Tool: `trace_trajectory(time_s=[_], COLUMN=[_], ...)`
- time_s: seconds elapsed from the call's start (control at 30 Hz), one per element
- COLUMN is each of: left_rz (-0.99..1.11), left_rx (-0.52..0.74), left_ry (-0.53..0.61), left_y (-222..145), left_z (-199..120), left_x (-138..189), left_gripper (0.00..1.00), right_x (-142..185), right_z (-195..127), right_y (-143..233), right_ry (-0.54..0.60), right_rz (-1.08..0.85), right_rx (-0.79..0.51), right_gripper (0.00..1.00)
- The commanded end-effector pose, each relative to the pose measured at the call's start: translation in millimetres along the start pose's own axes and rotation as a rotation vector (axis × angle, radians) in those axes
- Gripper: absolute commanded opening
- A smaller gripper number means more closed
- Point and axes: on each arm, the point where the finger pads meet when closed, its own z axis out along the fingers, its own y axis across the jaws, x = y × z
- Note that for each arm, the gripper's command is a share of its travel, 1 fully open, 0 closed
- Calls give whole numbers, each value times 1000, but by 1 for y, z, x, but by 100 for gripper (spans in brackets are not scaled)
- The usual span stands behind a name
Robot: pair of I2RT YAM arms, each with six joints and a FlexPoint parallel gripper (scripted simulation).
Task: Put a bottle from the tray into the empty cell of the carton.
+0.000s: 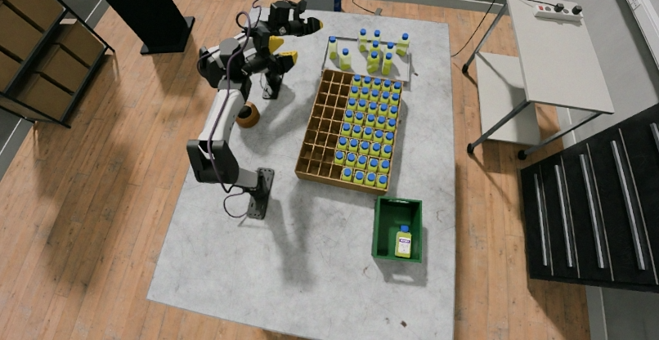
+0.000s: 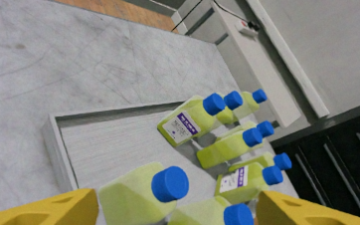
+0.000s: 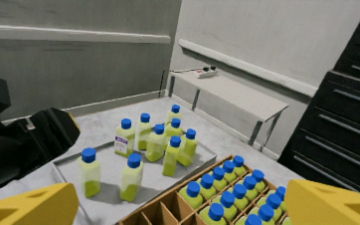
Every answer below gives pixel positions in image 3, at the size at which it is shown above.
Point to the brown cardboard carton with grid dividers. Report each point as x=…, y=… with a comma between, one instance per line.
x=175, y=209

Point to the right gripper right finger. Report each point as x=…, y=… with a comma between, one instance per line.
x=312, y=203

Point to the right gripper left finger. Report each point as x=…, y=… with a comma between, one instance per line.
x=56, y=204

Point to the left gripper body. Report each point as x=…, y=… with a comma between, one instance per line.
x=23, y=150

